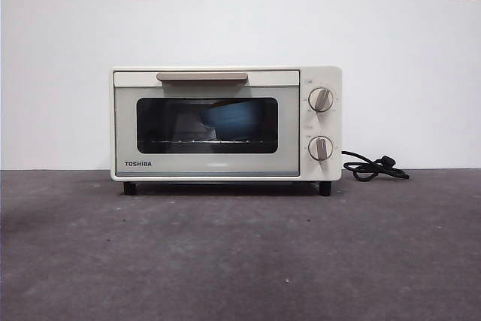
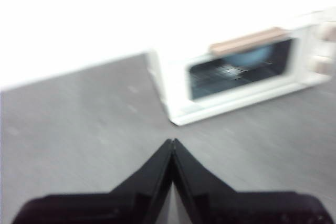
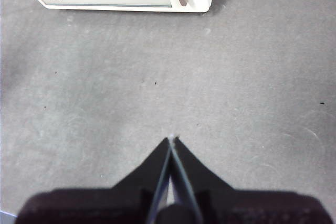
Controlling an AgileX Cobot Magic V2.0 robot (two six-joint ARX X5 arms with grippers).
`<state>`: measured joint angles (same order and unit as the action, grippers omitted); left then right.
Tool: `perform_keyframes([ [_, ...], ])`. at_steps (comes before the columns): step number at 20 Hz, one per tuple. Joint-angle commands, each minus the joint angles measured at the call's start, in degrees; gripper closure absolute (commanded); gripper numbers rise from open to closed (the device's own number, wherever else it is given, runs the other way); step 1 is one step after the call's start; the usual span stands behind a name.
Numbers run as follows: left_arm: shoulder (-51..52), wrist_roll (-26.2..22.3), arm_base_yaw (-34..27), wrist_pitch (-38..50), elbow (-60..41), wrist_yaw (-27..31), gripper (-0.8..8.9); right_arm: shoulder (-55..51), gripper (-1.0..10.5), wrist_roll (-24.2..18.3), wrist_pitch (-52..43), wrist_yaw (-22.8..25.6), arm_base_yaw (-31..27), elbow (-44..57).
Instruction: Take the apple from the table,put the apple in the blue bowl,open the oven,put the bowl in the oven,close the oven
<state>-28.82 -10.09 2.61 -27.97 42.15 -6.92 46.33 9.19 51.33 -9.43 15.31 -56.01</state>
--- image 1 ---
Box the cream Toshiba toaster oven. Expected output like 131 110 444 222
110 66 343 197

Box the black oven power cable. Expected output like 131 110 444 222
341 150 410 181

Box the oven timer knob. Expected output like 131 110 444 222
307 135 334 161

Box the oven door with glass window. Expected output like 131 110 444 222
113 70 301 178

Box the oven temperature knob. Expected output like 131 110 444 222
307 87 336 114

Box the blue ribbed bowl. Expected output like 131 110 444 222
202 101 264 142

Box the oven wire rack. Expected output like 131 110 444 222
150 139 252 147

